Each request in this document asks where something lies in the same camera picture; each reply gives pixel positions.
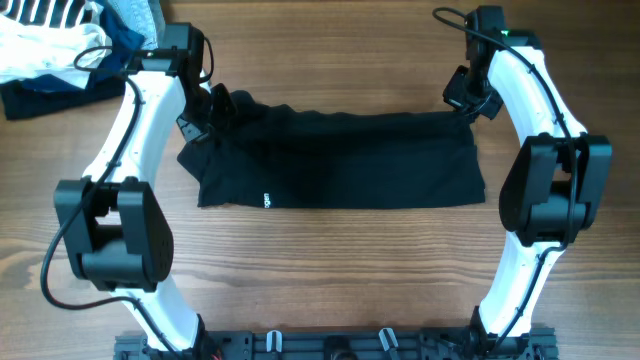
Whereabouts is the black t-shirt with logo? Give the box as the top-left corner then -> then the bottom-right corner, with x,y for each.
177,91 -> 485,209

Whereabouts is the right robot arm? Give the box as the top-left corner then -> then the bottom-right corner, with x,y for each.
444,27 -> 612,359

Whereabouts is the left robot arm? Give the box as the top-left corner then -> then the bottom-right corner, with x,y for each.
39,45 -> 223,359

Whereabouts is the navy blue garment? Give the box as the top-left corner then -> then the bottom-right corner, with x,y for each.
16,0 -> 144,92

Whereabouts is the black white striped garment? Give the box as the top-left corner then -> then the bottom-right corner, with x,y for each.
1,0 -> 104,29

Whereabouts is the white garment on pile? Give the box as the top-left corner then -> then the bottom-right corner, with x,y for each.
1,15 -> 112,89

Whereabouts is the black folded garment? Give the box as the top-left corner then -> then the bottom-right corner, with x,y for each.
1,77 -> 125,121

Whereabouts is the right black cable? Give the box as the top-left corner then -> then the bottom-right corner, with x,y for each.
431,6 -> 581,351

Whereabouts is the black cable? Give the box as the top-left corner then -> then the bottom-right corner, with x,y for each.
431,6 -> 581,351
38,34 -> 216,359

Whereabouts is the left black cable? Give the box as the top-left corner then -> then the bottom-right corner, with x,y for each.
38,34 -> 216,359

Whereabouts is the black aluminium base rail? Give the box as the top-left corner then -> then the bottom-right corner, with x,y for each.
113,327 -> 560,360

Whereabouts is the left grey rail clamp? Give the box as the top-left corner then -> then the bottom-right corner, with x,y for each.
265,330 -> 283,353

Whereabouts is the grey rail clamp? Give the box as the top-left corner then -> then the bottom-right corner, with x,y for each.
265,330 -> 283,353
378,327 -> 400,360

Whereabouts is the right grey rail clamp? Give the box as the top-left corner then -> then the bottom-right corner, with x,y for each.
378,327 -> 400,360

